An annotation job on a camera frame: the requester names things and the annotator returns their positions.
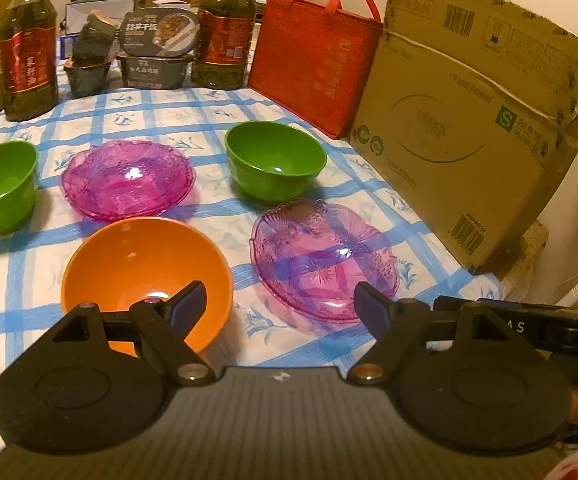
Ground orange plastic bowl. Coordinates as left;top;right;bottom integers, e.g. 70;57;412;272
61;217;234;352

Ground green plastic bowl right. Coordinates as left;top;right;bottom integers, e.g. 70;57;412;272
224;120;328;204

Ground green plastic bowl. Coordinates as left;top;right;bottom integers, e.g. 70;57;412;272
0;140;38;235
224;120;328;204

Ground tilted dark food packet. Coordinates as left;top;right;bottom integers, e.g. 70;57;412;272
72;11;118;65

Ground white box with blue label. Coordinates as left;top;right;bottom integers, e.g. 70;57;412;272
64;0;136;34

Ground pink transparent plastic plate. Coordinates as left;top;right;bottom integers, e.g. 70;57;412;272
250;200;400;324

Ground small dark food tub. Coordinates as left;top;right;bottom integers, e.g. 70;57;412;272
63;58;112;99

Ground brown cardboard box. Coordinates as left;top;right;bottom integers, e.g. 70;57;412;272
350;0;578;273

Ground dark instant rice box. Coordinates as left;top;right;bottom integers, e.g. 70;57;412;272
116;52;192;90

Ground large oil bottle red label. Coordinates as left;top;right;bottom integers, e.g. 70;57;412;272
0;0;59;122

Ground red tote bag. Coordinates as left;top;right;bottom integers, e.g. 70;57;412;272
248;0;383;139

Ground green plastic bowl left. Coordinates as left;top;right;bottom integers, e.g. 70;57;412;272
0;140;38;235

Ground tilted instant meal box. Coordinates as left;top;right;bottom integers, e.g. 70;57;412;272
118;8;200;58

